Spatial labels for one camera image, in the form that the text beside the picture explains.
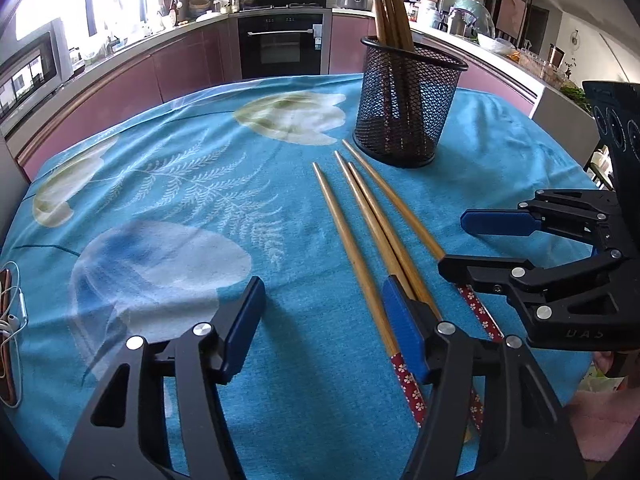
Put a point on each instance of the copper tumbler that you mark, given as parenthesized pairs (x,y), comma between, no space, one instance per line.
(556,55)

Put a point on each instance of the bundle of wooden chopsticks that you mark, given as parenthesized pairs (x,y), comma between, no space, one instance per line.
(387,10)

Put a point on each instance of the green leafy vegetables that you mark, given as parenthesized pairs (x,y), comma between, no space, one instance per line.
(575,92)

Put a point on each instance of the blue floral tablecloth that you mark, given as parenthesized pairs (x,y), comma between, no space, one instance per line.
(200,210)

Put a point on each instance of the black mesh utensil holder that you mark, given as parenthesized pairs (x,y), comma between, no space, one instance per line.
(435,90)

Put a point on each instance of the red-tipped wooden chopstick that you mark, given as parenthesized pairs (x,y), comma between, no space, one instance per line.
(350,255)
(395,200)
(387,232)
(370,217)

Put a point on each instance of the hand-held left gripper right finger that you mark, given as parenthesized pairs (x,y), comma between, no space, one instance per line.
(405,330)

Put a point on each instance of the green food cover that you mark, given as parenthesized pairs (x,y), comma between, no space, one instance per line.
(475,15)

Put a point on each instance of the person's right hand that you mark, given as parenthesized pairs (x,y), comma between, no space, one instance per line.
(601,361)

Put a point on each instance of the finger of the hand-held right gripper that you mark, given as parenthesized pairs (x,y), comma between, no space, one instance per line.
(480,270)
(500,222)

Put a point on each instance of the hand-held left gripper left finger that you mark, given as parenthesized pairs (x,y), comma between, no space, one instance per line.
(245,325)

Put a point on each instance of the white microwave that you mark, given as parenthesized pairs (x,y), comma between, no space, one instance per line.
(35,70)

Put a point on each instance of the framed wall picture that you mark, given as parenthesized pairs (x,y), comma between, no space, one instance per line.
(512,12)

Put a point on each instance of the round wall clock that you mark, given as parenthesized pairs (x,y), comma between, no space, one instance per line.
(576,40)

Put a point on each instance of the white bowl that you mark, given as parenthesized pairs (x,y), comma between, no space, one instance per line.
(495,44)

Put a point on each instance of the clear plastic food container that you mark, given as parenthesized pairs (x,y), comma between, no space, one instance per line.
(542,67)

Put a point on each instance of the built-in black oven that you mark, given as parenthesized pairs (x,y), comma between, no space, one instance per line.
(280,45)

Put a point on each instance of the white kitchen countertop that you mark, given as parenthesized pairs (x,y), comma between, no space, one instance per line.
(500,65)

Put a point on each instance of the steel kettle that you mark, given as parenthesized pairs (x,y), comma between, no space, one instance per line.
(457,22)

